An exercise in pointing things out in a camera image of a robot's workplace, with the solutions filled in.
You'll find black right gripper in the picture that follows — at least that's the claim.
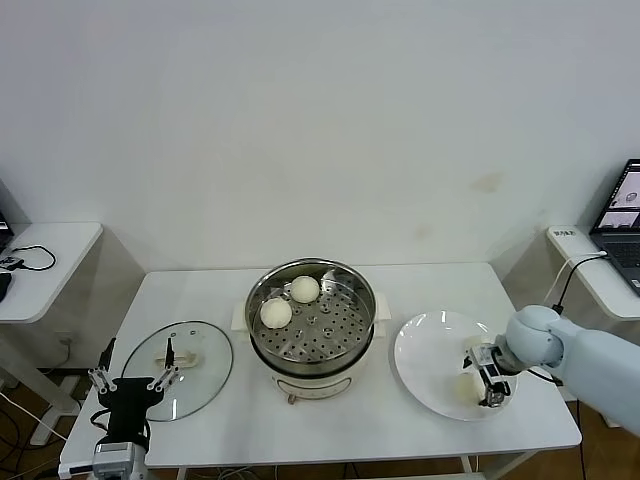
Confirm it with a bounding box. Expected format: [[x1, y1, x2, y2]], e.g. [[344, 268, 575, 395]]
[[462, 339, 521, 409]]

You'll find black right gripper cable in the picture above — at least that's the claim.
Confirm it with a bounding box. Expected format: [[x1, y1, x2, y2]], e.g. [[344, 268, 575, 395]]
[[524, 367, 564, 386]]

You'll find white laptop cable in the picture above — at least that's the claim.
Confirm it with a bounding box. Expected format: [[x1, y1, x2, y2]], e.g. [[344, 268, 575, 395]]
[[543, 251, 609, 304]]

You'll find large white round plate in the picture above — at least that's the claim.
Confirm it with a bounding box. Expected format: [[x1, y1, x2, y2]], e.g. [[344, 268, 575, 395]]
[[393, 310, 519, 422]]

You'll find thin black looped cable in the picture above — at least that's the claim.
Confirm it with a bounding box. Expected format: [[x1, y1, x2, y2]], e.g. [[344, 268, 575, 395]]
[[9, 244, 57, 272]]

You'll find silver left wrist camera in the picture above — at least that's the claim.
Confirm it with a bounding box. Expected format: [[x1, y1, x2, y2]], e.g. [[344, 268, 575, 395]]
[[93, 441, 136, 469]]

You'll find cream electric pot base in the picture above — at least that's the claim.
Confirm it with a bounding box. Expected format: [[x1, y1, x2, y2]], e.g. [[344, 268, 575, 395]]
[[249, 319, 389, 405]]

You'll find white side desk with mouse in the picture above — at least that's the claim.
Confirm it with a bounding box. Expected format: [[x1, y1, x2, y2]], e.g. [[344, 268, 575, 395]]
[[0, 222, 104, 446]]

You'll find white side desk with label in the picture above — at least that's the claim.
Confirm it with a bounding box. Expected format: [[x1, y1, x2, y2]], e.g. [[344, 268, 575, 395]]
[[544, 225, 640, 429]]

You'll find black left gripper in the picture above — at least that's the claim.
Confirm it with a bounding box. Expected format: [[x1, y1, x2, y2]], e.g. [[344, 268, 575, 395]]
[[88, 337, 181, 442]]

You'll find grey laptop with dark screen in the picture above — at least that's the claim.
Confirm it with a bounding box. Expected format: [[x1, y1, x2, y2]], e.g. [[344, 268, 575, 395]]
[[588, 159, 640, 296]]

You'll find stainless steel steamer basket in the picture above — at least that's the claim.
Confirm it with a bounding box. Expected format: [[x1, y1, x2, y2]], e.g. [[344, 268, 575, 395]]
[[230, 257, 392, 369]]

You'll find round glass pot lid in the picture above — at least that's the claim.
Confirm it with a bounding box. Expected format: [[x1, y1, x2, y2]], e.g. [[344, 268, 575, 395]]
[[121, 320, 235, 424]]

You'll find white floor cable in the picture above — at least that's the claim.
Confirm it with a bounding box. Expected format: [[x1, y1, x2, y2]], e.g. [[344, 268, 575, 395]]
[[0, 389, 69, 444]]

